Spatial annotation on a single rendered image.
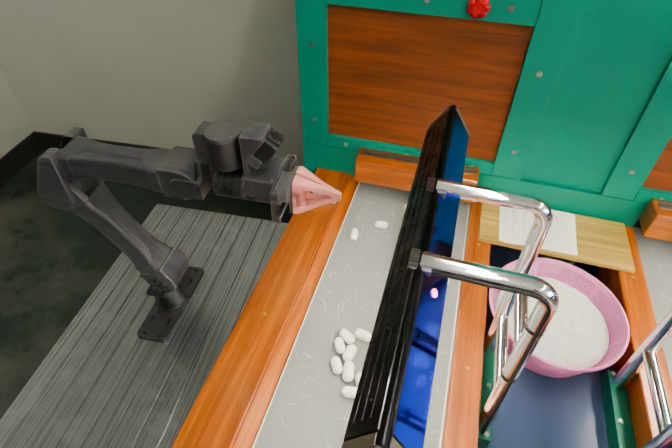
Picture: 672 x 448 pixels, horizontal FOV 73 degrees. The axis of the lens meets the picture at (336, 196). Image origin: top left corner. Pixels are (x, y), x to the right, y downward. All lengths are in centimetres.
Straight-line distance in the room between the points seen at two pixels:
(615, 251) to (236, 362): 85
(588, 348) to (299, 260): 61
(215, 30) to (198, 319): 133
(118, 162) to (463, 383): 70
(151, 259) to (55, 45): 174
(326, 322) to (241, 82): 141
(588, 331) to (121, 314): 100
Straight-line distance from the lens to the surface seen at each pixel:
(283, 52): 201
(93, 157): 85
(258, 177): 71
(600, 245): 121
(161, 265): 100
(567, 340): 107
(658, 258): 130
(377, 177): 116
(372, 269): 105
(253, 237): 123
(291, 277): 101
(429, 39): 104
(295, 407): 89
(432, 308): 59
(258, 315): 96
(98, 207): 95
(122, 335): 113
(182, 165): 77
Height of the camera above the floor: 156
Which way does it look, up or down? 42 degrees down
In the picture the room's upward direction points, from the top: straight up
